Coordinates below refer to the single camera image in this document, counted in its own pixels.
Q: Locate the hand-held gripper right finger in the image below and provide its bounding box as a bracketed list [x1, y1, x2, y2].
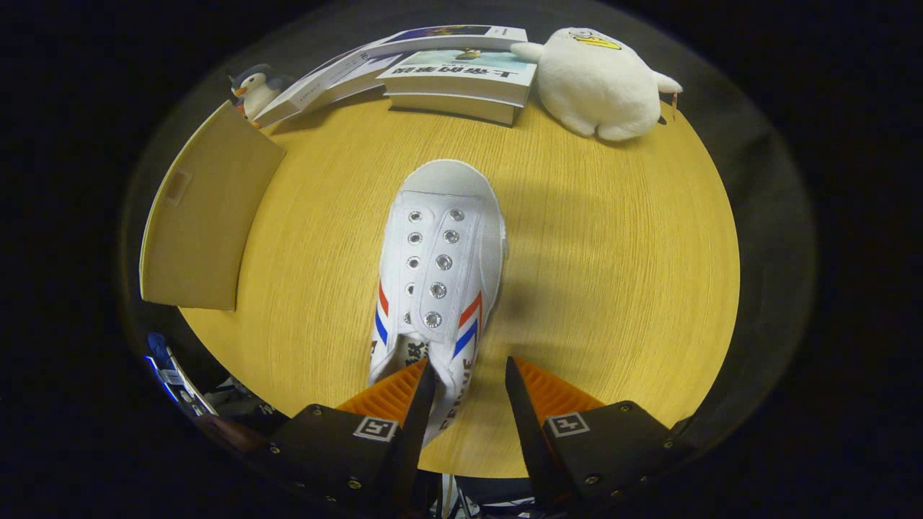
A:
[505, 355, 697, 516]

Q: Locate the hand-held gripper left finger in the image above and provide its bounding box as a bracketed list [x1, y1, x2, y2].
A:
[263, 358, 437, 519]

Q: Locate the white canvas shoe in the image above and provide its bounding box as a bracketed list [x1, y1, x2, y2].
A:
[368, 159, 508, 448]

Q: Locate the beige fabric storage box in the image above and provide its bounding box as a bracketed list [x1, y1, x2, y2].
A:
[139, 101, 287, 312]

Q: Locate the black backdrop cloth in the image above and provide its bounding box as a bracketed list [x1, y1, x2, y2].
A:
[119, 0, 819, 462]

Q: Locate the book with pale teal cover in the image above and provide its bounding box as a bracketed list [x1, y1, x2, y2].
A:
[376, 49, 538, 127]

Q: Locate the white duck plush toy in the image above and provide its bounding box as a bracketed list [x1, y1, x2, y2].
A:
[511, 27, 683, 142]

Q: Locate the white book with portrait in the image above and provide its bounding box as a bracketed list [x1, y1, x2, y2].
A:
[252, 47, 405, 129]

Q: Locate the penguin plush toy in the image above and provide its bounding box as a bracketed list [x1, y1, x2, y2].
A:
[229, 63, 289, 122]

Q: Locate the book with blue cover picture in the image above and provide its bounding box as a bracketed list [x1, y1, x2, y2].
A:
[361, 25, 529, 58]

